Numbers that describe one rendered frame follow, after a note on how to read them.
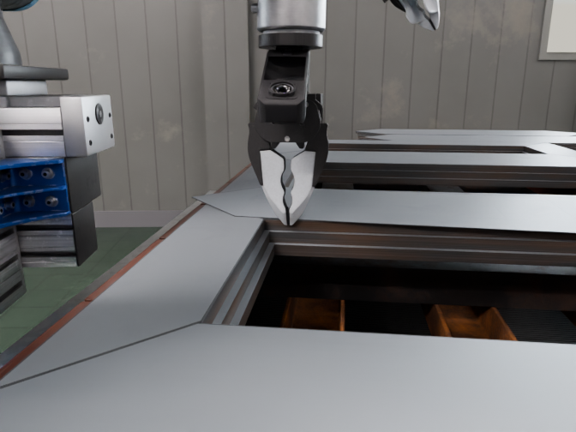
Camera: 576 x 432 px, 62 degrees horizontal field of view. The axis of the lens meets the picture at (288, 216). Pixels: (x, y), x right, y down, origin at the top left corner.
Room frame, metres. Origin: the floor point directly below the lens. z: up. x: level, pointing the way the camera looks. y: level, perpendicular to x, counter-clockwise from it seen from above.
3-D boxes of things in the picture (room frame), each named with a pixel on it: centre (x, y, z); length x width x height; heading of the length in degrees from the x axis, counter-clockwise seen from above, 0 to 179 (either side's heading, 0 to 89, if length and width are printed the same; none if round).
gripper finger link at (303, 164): (0.57, -0.02, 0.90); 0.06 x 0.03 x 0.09; 173
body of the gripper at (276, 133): (0.57, 0.00, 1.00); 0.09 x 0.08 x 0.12; 173
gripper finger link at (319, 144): (0.54, -0.02, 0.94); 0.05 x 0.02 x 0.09; 83
